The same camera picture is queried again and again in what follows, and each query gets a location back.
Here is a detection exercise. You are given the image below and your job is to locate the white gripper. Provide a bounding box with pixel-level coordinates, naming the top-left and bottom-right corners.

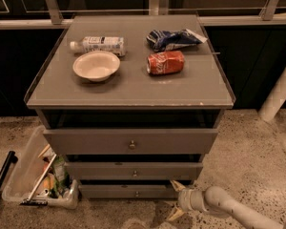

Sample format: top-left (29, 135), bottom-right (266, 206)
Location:
top-left (166, 180), bottom-right (207, 221)

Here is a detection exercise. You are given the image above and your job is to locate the grey bottom drawer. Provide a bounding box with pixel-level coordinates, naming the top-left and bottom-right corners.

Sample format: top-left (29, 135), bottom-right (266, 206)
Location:
top-left (79, 185), bottom-right (177, 199)

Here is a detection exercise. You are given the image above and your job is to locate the grey drawer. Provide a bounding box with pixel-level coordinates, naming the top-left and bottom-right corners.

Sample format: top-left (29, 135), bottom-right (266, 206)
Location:
top-left (44, 129), bottom-right (217, 155)
top-left (79, 185), bottom-right (177, 199)
top-left (65, 162), bottom-right (203, 180)

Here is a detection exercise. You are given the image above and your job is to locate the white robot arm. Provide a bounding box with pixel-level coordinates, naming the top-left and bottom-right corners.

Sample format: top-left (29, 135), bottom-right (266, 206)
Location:
top-left (167, 180), bottom-right (286, 229)

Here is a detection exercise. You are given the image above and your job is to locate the grey middle drawer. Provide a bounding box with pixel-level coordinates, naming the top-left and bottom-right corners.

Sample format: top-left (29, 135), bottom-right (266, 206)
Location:
top-left (65, 162), bottom-right (203, 180)

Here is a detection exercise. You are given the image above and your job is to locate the grey top drawer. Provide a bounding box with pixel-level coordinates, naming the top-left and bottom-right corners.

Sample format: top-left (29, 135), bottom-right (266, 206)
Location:
top-left (44, 129), bottom-right (217, 155)

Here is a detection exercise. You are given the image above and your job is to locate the grey drawer cabinet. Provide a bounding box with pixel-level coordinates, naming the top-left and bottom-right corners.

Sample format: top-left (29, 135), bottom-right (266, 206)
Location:
top-left (25, 15), bottom-right (235, 186)

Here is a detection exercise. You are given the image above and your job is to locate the green snack packet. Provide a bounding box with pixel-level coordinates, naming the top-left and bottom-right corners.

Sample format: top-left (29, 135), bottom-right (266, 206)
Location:
top-left (52, 156), bottom-right (70, 188)

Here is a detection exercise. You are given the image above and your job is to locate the red soda can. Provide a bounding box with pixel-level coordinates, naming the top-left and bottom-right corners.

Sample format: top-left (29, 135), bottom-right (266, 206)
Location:
top-left (147, 51), bottom-right (185, 75)

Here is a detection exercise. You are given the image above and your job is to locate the black squeegee tool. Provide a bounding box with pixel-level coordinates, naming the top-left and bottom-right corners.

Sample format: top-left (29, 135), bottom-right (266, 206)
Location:
top-left (21, 155), bottom-right (57, 206)

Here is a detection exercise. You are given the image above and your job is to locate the clear plastic bin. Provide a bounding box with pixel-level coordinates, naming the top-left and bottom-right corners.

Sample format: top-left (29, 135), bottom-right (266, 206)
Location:
top-left (2, 126), bottom-right (78, 209)

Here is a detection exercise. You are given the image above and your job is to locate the white bowl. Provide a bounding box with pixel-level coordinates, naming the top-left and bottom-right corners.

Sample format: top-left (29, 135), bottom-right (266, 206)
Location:
top-left (72, 51), bottom-right (120, 82)

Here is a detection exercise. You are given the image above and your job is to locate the blue chip bag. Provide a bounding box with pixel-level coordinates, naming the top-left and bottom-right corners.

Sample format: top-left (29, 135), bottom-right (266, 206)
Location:
top-left (147, 29), bottom-right (207, 52)

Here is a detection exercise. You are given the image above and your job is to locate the white pillar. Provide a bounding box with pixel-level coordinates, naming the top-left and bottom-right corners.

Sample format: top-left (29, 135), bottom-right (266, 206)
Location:
top-left (258, 67), bottom-right (286, 122)

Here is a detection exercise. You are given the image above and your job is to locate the white plastic bottle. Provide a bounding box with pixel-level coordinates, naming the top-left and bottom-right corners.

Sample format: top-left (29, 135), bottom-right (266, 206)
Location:
top-left (70, 36), bottom-right (126, 56)

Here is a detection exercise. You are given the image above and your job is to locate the black bar on floor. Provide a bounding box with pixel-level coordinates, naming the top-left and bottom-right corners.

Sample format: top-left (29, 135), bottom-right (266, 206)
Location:
top-left (0, 151), bottom-right (18, 188)

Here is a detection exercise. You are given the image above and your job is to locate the metal window railing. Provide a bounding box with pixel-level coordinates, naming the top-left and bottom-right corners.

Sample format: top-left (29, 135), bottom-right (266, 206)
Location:
top-left (0, 0), bottom-right (286, 30)

